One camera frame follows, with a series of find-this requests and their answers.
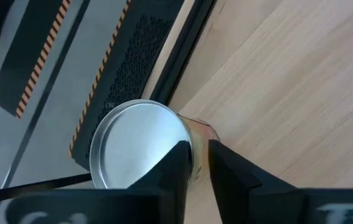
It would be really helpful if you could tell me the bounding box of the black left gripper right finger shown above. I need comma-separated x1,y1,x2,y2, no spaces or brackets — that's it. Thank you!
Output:
208,139,306,224

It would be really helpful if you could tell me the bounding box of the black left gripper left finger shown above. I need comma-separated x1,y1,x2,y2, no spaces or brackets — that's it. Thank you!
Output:
128,140,194,224

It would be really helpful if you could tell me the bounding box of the yellow label tin can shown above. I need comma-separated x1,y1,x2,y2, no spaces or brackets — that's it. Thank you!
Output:
88,98,220,190

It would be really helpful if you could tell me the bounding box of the black perforated floor mat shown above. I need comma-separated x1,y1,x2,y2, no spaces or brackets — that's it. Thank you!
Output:
68,0,186,171

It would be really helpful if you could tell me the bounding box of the black striped-edge floor mat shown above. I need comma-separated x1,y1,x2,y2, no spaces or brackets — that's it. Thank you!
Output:
0,0,72,119

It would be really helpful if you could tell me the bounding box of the black frame brace strut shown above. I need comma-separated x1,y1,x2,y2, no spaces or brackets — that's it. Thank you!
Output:
0,172,93,207

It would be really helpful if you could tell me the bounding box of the black table frame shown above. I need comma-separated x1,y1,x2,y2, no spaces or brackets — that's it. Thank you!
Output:
149,0,218,106

